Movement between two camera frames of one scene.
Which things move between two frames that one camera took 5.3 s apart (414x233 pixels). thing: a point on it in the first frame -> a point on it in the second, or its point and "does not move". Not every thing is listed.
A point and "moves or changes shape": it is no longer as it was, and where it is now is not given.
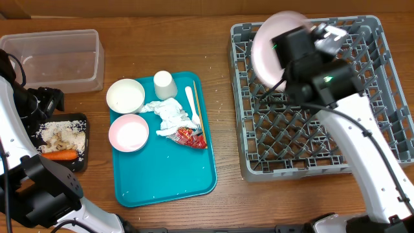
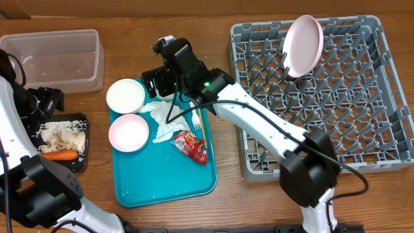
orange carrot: [61, 155] does not move
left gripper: [50, 97] does not move
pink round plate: [263, 52] moves or changes shape
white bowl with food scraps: [125, 96] does not move
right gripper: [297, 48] -> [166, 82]
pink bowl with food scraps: [129, 133] does not move
